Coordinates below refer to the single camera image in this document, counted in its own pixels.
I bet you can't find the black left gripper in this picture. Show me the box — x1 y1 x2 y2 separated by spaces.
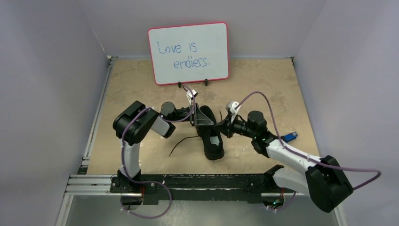
170 102 214 127

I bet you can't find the aluminium extrusion rail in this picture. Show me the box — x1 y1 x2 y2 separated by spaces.
66 174 293 199

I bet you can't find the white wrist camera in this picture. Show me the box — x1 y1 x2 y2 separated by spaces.
186 89 198 102
226 101 240 123

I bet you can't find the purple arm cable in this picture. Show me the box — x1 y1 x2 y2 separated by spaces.
120 85 197 219
233 91 382 213

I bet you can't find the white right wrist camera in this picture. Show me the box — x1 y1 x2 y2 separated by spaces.
226 101 240 123

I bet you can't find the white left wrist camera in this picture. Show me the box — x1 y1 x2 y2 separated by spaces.
186 89 198 102

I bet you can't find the black shoelace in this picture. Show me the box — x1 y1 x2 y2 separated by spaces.
168 109 223 157

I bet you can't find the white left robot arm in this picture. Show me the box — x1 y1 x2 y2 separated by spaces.
112 101 214 193

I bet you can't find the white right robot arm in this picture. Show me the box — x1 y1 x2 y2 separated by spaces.
214 111 354 213

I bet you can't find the red framed whiteboard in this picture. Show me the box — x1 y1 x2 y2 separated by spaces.
147 22 230 85

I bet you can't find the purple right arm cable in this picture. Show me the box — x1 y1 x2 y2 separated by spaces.
233 91 382 213

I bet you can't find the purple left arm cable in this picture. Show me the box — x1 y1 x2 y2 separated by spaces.
120 85 197 219

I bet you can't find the blue black marker eraser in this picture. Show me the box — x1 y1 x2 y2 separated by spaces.
280 131 298 143

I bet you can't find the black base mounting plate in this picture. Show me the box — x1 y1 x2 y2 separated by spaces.
110 173 293 205

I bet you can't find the black shoe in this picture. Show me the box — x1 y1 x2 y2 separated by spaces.
195 126 224 161

